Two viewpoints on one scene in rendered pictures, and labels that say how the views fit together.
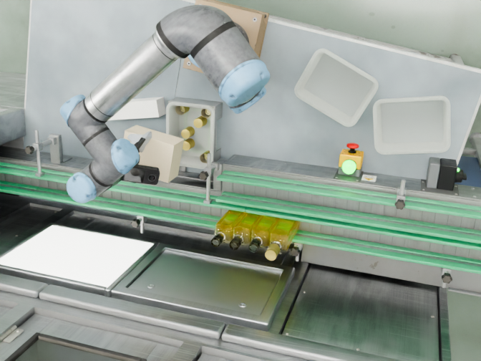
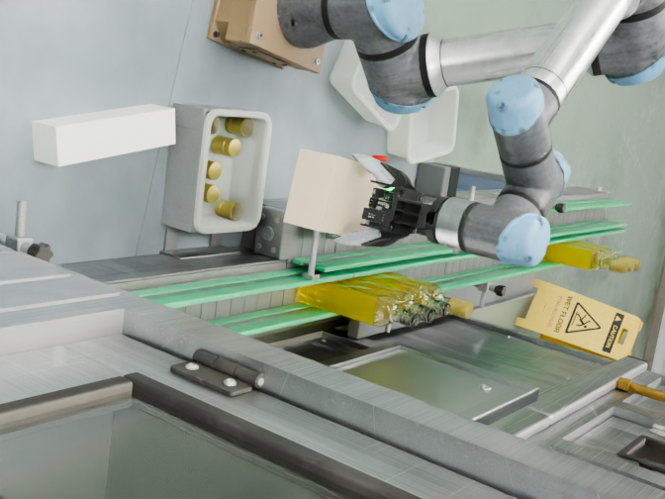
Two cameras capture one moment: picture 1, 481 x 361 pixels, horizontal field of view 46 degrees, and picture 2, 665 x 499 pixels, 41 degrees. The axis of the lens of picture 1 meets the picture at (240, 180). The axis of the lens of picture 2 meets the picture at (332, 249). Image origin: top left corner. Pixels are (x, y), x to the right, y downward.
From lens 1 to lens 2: 2.06 m
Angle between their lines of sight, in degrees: 69
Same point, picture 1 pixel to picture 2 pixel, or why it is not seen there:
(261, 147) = (277, 181)
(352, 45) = not seen: hidden behind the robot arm
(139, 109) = (143, 132)
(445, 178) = (452, 183)
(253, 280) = (418, 366)
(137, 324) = not seen: hidden behind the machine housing
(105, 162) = (557, 186)
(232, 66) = not seen: outside the picture
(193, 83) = (201, 74)
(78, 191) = (540, 245)
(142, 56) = (616, 13)
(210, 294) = (447, 394)
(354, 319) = (504, 362)
